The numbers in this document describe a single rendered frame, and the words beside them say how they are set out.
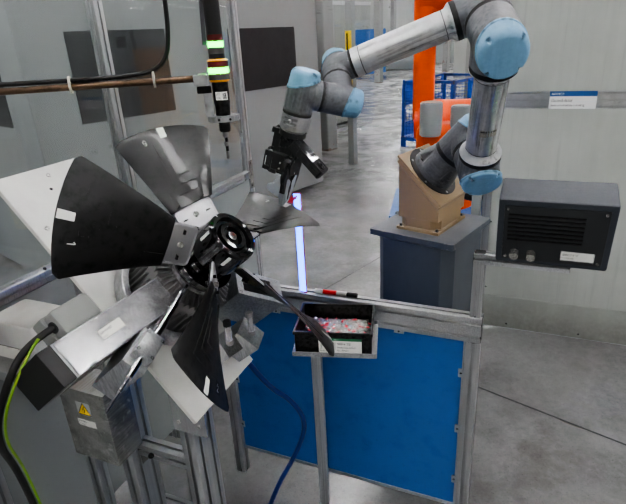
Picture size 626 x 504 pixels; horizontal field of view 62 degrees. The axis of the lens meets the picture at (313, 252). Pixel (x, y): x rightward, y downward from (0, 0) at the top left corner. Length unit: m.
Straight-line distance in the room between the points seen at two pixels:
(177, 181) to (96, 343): 0.42
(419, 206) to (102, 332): 1.07
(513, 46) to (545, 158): 1.60
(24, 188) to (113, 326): 0.42
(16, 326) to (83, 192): 0.60
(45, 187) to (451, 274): 1.19
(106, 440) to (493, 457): 1.53
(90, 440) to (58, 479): 0.54
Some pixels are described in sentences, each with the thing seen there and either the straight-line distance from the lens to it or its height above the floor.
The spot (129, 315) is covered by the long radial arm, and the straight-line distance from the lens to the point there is 1.12.
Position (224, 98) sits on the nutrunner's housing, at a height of 1.50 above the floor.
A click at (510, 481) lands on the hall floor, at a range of 2.31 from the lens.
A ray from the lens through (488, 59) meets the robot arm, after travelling 1.30.
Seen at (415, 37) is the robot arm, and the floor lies 1.60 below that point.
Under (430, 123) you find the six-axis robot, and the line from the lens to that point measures 4.87.
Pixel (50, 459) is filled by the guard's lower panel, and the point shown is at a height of 0.40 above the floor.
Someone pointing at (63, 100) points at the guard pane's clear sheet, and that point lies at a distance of 1.84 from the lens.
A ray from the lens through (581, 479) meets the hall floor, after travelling 2.40.
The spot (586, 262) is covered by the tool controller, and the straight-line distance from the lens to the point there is 1.44.
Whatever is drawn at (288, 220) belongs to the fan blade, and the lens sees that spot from 1.36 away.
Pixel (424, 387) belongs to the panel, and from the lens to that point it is 1.72.
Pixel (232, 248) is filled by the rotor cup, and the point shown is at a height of 1.20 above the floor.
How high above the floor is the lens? 1.61
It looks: 22 degrees down
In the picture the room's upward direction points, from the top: 3 degrees counter-clockwise
